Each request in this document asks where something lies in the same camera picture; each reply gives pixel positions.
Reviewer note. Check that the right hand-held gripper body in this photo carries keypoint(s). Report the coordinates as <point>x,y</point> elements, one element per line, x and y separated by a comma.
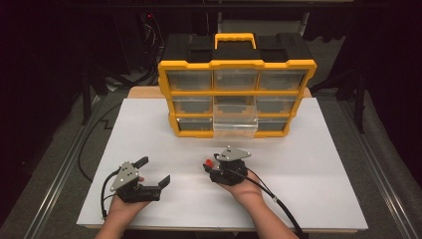
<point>229,172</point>

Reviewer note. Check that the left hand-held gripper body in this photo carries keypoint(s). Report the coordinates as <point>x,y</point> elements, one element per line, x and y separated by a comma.
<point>126,177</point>

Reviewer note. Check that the small red plastic cone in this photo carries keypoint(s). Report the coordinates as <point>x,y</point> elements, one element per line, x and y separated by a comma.
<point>208,162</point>

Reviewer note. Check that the clear plastic organizer drawer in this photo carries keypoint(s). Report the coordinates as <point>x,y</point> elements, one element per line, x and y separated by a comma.
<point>235,121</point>

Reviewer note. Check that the yellow black drawer organizer cabinet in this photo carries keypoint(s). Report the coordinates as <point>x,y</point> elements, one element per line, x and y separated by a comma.
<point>185,54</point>

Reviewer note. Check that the person's right hand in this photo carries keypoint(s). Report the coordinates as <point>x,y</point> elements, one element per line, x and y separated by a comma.
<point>245,191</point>

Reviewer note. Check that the person's left hand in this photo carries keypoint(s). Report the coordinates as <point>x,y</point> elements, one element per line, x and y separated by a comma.
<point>124,209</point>

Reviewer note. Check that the grid of clear drawers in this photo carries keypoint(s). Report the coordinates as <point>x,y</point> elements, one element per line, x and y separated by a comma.
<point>190,80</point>

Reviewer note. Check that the black metal stand leg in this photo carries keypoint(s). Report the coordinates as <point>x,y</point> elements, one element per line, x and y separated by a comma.
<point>359,106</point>

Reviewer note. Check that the aluminium floor rail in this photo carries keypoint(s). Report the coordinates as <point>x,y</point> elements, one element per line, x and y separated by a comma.
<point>61,172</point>
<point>378,172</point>

